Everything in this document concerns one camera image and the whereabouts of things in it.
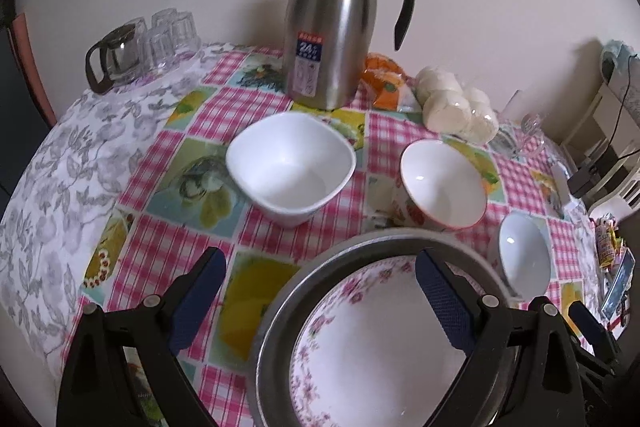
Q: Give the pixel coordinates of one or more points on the floral pink rimmed plate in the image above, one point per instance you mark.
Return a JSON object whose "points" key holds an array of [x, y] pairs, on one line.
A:
{"points": [[372, 353]]}

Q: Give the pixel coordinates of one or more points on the smartphone with lit screen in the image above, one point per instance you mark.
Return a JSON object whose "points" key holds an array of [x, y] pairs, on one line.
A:
{"points": [[617, 289]]}

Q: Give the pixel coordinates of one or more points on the orange snack packet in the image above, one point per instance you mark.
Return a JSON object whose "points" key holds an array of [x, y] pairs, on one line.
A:
{"points": [[386, 85]]}

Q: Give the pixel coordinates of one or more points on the stainless steel thermos jug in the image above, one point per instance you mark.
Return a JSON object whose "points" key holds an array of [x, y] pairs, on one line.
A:
{"points": [[326, 43]]}

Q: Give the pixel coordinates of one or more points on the pink checkered fruit tablecloth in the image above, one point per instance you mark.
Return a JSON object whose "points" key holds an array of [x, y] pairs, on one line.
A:
{"points": [[181, 200]]}

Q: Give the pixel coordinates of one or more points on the dark chair back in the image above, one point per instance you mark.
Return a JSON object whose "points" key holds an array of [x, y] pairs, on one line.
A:
{"points": [[26, 113]]}

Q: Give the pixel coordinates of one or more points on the grey metal round tray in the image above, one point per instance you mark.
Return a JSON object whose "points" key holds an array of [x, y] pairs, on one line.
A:
{"points": [[268, 390]]}

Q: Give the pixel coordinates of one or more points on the clear glass mug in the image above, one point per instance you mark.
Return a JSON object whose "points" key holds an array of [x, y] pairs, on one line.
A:
{"points": [[520, 133]]}

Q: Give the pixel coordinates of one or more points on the white square bowl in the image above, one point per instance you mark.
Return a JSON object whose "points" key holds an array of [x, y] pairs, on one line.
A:
{"points": [[290, 165]]}

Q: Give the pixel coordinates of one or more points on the glass teapot black handle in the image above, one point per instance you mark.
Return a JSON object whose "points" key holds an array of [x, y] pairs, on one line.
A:
{"points": [[119, 57]]}

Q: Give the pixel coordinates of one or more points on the grey floral tablecloth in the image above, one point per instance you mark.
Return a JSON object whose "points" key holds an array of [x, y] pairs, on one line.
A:
{"points": [[67, 192]]}

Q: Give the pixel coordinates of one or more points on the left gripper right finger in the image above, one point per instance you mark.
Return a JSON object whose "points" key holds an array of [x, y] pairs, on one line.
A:
{"points": [[469, 322]]}

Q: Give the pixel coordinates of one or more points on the white small box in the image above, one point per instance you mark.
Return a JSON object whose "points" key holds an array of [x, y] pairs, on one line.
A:
{"points": [[559, 175]]}

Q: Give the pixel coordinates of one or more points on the strawberry pattern red-rimmed bowl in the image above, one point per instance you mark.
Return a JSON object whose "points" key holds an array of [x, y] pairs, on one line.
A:
{"points": [[437, 188]]}

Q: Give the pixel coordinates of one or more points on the bag of white buns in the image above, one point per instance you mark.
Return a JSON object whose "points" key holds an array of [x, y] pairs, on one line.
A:
{"points": [[448, 108]]}

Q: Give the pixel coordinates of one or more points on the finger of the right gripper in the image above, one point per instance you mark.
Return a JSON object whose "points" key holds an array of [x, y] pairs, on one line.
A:
{"points": [[602, 342]]}

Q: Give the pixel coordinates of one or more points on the black power adapter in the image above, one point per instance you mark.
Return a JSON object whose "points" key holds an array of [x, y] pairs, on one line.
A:
{"points": [[585, 178]]}

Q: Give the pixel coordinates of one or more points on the clear drinking glass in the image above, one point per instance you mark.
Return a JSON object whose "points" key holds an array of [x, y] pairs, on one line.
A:
{"points": [[184, 35], [158, 47]]}

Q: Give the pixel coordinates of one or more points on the white cutout wooden shelf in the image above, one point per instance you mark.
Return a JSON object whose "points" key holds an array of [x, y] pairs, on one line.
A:
{"points": [[608, 132]]}

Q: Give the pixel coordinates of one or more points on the plain white round bowl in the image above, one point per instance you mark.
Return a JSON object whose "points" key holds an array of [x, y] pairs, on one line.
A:
{"points": [[523, 257]]}

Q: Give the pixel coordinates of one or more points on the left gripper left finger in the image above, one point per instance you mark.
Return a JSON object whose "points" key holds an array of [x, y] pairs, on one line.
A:
{"points": [[191, 295]]}

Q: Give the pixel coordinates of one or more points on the colourful candy roll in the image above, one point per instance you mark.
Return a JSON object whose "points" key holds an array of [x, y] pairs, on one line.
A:
{"points": [[607, 242]]}

